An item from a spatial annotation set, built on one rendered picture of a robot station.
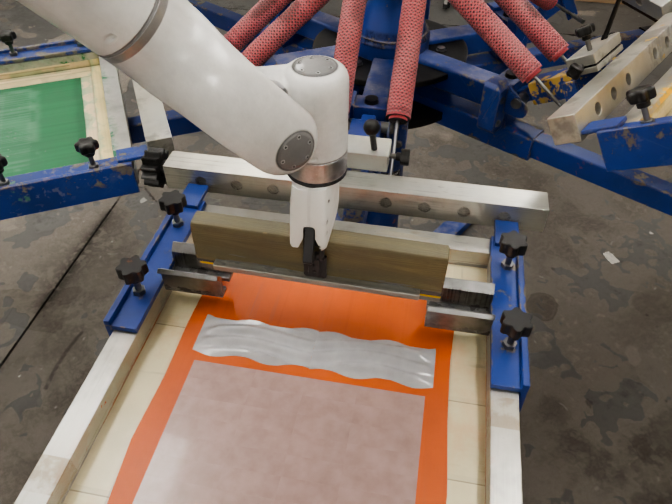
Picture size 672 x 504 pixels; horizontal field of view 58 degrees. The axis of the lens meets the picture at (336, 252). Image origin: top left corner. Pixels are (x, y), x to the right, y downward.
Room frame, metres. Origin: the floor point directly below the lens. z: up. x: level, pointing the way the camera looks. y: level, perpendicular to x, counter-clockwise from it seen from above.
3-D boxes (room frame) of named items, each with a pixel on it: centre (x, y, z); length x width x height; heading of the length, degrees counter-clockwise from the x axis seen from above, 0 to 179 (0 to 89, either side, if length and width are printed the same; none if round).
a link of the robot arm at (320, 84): (0.59, 0.06, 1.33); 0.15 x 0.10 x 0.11; 124
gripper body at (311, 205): (0.60, 0.02, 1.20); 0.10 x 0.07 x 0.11; 169
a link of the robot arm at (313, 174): (0.61, 0.02, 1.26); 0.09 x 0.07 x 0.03; 169
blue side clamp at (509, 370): (0.60, -0.26, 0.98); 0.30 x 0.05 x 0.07; 169
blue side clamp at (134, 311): (0.70, 0.29, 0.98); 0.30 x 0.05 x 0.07; 169
